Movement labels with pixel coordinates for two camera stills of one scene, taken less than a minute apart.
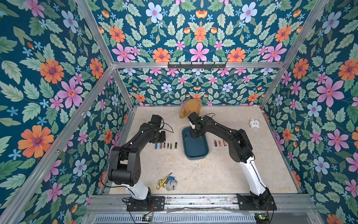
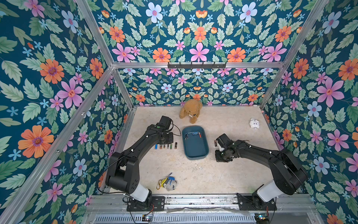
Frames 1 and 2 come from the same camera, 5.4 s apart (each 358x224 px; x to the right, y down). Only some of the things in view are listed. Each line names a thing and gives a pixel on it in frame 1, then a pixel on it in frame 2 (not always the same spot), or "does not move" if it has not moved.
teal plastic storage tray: [195, 148] does not move
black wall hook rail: [196, 66] does not move
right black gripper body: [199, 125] -> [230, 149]
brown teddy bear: [190, 106] does not move
